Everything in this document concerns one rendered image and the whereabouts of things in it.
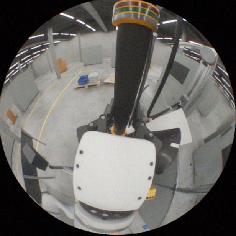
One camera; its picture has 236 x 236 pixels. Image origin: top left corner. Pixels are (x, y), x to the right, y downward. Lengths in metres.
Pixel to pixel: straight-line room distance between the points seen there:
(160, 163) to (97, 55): 7.38
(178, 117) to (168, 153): 0.36
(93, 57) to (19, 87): 6.42
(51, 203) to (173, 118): 0.99
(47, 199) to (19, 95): 5.84
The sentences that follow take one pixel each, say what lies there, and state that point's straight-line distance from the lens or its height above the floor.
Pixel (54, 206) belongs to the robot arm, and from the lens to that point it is 0.63.
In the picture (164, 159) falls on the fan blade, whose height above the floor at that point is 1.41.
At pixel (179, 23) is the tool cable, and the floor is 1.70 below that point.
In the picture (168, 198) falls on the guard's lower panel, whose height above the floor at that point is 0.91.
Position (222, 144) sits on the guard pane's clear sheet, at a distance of 0.73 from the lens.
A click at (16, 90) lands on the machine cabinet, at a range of 6.09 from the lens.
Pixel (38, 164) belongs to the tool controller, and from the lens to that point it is 0.77.
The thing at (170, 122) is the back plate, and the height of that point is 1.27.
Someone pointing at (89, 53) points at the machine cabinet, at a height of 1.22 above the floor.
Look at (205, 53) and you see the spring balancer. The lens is 0.79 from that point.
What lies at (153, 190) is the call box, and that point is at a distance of 0.68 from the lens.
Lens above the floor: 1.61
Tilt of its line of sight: 54 degrees down
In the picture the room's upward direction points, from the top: 6 degrees clockwise
